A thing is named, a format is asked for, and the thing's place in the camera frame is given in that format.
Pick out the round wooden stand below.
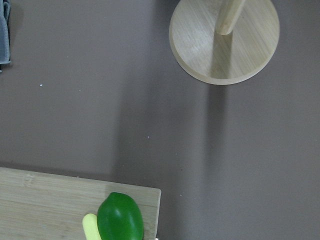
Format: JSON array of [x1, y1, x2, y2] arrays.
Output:
[[169, 0, 280, 85]]

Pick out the green lime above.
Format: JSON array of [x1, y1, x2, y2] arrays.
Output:
[[97, 192, 144, 240]]

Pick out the yellow plastic knife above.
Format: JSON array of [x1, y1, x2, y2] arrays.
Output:
[[82, 213, 101, 240]]

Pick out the bamboo cutting board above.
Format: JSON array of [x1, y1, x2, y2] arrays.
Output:
[[0, 167, 161, 240]]

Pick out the grey folded cloth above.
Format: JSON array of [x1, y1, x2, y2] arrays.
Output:
[[0, 0, 11, 66]]

